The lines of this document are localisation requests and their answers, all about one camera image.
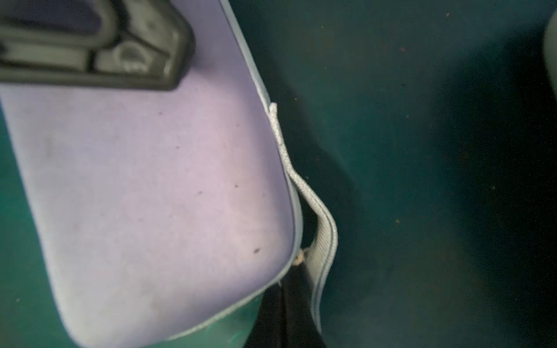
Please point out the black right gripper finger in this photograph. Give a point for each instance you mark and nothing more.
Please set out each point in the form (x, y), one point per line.
(284, 319)

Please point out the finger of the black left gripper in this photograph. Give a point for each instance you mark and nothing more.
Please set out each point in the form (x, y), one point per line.
(108, 44)

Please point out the open grey case beside pink umbrella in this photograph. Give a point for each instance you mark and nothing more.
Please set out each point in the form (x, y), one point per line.
(549, 51)

